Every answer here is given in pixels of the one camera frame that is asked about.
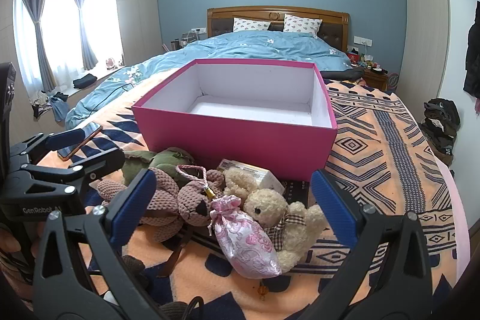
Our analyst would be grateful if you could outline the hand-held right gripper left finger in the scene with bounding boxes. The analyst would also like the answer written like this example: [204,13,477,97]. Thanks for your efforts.
[32,168,169,320]

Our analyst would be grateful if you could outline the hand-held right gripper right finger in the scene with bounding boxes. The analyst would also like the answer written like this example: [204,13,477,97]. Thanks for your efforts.
[310,169,436,320]

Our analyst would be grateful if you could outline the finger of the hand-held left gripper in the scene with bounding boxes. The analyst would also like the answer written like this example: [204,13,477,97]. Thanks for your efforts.
[19,148,125,200]
[9,127,92,165]

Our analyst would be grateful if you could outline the black tissue packet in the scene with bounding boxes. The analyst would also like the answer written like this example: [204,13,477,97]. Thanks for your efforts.
[280,179,313,210]

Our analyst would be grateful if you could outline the green frog plush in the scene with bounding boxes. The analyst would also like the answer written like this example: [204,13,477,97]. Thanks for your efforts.
[122,148,196,189]

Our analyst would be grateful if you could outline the brown knit bear plush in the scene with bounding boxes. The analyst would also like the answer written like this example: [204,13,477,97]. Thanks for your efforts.
[97,166,226,277]

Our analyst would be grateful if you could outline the cream fluffy bear plush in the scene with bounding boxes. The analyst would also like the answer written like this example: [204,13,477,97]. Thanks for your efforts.
[223,167,327,274]

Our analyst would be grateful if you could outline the small gold box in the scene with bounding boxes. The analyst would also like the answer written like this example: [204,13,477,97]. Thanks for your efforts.
[217,159,286,195]

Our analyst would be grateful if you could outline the pink brocade drawstring pouch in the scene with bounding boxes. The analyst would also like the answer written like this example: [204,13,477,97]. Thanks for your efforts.
[175,164,283,280]

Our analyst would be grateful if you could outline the pink cardboard box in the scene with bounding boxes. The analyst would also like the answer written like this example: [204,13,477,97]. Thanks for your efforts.
[131,58,338,183]

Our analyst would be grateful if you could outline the person's left hand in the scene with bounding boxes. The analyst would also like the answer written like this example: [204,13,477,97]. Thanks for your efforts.
[0,224,43,261]

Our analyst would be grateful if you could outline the smartphone with orange case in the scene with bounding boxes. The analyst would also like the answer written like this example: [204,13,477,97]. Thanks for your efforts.
[57,123,104,160]

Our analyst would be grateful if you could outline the blue crumpled clothes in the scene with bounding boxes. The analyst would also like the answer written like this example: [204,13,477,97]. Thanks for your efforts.
[49,92,70,123]

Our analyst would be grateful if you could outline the light crumpled clothes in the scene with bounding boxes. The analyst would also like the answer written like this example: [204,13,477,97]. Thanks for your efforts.
[30,91,51,118]

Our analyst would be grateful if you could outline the black folded clothes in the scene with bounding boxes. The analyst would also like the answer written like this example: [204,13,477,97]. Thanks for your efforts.
[73,74,97,89]

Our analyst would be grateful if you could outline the orange patterned blanket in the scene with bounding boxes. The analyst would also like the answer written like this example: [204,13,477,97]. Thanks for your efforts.
[37,78,460,320]

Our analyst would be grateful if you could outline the pink bed sheet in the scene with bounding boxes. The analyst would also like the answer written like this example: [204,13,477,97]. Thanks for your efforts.
[431,148,471,268]

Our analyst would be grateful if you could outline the grey curtain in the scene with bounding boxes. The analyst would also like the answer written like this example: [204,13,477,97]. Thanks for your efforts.
[16,0,57,93]
[67,0,99,70]

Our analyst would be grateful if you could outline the pile of dark clothes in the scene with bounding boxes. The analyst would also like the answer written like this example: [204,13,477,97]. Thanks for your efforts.
[420,99,461,167]

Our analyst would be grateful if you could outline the dark grey folded blanket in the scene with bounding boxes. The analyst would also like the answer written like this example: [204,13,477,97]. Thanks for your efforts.
[320,66,365,81]

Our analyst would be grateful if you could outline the wooden nightstand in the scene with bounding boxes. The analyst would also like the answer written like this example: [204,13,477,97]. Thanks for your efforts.
[362,67,389,91]

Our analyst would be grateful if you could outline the blue floral duvet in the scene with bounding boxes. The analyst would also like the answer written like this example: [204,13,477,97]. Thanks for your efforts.
[64,31,351,129]

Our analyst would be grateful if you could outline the white patterned pillow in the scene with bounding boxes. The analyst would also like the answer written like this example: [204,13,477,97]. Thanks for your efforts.
[283,14,323,37]
[233,17,271,33]

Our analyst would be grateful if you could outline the wooden bed headboard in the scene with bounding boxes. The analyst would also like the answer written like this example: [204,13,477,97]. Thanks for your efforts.
[206,6,350,52]

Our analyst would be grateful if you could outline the black jacket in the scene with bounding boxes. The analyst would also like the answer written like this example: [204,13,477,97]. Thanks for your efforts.
[463,1,480,97]

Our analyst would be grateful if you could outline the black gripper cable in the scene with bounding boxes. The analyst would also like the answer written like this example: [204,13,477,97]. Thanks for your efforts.
[161,295,205,320]

